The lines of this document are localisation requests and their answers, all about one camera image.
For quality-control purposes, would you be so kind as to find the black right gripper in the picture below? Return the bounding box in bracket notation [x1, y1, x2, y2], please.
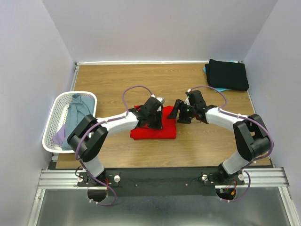
[167, 98, 197, 124]

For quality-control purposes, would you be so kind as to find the red t shirt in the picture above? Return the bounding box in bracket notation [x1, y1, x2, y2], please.
[130, 106, 177, 140]

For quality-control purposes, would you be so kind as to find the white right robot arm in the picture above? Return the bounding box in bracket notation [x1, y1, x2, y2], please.
[167, 89, 274, 185]

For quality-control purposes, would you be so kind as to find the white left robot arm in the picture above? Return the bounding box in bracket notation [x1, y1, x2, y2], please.
[67, 96, 165, 186]

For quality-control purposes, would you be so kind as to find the cyan folded t shirt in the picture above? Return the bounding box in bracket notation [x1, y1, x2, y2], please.
[205, 59, 239, 91]

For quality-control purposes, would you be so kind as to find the black folded t shirt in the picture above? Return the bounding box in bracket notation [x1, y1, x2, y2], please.
[205, 59, 249, 91]

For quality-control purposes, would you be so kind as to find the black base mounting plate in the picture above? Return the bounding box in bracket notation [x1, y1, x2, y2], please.
[77, 167, 245, 203]

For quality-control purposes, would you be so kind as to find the grey blue t shirt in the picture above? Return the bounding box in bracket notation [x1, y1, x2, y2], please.
[61, 93, 95, 151]

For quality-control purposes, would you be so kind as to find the lavender t shirt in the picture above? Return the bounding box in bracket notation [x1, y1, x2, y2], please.
[52, 124, 66, 145]

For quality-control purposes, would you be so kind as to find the white laundry basket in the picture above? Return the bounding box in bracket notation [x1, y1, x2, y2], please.
[42, 91, 97, 154]

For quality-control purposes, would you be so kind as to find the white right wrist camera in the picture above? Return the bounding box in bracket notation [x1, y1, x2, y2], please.
[184, 89, 191, 106]

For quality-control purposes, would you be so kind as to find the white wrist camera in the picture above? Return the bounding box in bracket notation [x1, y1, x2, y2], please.
[184, 89, 191, 106]
[151, 95, 165, 104]

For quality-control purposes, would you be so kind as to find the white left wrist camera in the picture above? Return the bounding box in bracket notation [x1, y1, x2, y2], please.
[151, 95, 165, 104]

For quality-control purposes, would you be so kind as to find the aluminium frame rail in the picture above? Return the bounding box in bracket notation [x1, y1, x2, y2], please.
[38, 168, 289, 189]

